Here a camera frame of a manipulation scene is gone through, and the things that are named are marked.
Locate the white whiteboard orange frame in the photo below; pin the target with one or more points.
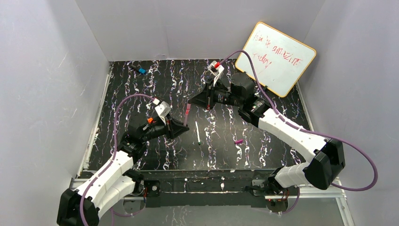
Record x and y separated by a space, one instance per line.
274 58

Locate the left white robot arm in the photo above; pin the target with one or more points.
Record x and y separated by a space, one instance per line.
86 204

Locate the white pen green tip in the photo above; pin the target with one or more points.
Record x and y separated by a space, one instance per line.
197 132

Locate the blue capped black marker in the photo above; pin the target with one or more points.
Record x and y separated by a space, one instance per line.
139 69

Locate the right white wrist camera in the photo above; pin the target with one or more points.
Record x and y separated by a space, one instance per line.
217 70

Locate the pink pen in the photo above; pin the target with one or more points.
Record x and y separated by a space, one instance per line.
186 117

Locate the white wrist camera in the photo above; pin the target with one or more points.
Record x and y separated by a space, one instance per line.
217 70
162 109

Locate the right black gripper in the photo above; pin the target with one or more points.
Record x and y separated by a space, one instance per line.
209 99

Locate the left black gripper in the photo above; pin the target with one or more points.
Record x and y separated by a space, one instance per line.
170 128

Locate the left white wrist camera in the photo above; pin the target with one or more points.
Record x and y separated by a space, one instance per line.
162 109

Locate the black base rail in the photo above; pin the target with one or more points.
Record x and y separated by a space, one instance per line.
236 187

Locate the black marker orange tip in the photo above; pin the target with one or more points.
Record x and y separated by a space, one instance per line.
148 123

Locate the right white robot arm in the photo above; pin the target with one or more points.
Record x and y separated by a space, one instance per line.
324 159

